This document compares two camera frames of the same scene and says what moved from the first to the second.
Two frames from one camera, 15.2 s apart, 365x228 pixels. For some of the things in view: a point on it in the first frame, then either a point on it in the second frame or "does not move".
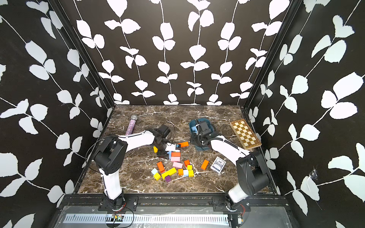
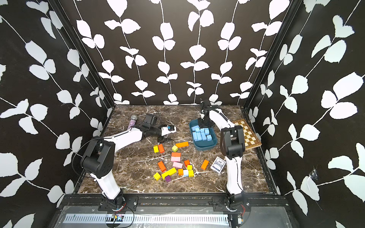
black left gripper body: (162, 153) to (161, 139)
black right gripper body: (196, 139) to (204, 123)
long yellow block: (169, 172) does not move
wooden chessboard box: (245, 134) does not move
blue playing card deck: (218, 164) does not move
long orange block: (185, 144) does not move
